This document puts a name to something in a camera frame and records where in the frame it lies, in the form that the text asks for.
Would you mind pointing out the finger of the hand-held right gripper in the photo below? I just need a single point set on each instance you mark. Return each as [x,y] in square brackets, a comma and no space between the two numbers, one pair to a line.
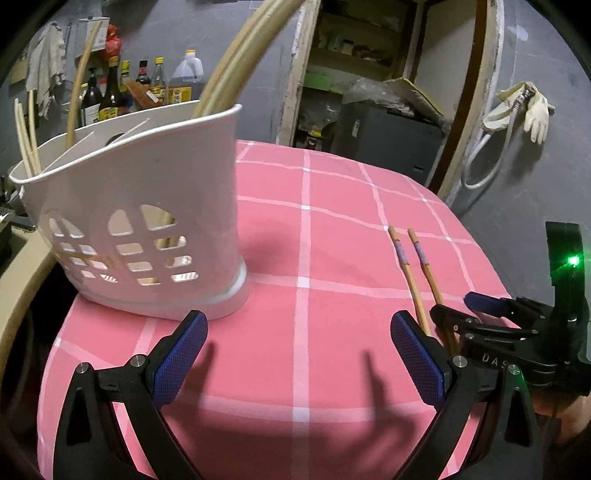
[485,302]
[480,327]

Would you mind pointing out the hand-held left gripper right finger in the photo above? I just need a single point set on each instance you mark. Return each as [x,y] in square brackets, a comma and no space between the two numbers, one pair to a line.
[418,360]

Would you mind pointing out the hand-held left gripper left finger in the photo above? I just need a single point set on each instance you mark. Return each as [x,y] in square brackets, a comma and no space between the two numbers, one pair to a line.
[180,360]

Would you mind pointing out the purple banded bamboo chopstick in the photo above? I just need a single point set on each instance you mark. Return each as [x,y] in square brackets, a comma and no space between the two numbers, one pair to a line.
[427,272]
[408,272]

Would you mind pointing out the white plastic utensil basket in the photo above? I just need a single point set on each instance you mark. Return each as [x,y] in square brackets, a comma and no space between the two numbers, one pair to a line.
[152,184]

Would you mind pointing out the pink checked tablecloth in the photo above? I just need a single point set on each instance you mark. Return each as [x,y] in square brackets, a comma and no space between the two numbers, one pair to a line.
[323,277]

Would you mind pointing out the black cabinet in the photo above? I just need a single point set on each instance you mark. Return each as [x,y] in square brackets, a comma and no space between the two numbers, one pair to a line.
[388,143]

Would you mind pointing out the white rubber gloves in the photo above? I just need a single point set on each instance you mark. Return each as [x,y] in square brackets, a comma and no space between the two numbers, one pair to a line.
[535,110]

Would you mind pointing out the cardboard piece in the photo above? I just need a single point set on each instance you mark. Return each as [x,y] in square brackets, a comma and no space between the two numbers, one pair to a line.
[415,97]

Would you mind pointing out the crumpled clear plastic bag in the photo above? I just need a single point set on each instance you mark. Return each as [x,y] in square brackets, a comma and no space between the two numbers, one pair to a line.
[367,94]

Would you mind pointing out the orange brown packet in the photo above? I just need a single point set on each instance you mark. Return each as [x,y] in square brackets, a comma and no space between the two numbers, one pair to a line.
[145,97]

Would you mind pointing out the dark bottle yellow label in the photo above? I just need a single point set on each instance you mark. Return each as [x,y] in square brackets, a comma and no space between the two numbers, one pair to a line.
[110,101]

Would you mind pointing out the dark bottle white label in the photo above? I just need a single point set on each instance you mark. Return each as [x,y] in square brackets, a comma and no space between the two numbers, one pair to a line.
[91,104]

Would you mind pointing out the green box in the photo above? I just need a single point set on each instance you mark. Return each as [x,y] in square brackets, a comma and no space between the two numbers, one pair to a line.
[318,81]

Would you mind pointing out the clear bottle yellow cap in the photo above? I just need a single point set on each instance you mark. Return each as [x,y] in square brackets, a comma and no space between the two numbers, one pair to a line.
[158,83]

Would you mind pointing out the large jug yellow cap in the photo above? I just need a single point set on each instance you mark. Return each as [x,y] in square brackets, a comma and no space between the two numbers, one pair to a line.
[184,78]

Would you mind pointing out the metal strainer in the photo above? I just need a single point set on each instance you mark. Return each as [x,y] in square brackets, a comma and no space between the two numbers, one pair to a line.
[63,98]

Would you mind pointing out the dark bottle red cap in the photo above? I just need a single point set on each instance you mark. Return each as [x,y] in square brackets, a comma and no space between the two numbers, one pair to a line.
[143,74]

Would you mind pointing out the wooden shelf unit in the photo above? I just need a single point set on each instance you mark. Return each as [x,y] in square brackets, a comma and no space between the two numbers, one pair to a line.
[360,41]

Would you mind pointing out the small bottle yellow cap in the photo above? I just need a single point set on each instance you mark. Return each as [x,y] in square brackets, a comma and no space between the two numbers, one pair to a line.
[125,76]

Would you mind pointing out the red plastic bag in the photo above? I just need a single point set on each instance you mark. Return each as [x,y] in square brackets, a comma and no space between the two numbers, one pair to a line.
[114,44]

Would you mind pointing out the white hanging towel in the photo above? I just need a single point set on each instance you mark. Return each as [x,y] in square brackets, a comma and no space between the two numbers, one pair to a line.
[44,64]

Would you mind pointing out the wooden door frame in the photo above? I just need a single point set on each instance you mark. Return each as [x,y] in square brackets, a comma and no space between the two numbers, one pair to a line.
[480,92]

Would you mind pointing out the white slotted wall container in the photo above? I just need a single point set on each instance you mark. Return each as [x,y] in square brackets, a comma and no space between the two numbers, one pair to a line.
[90,34]

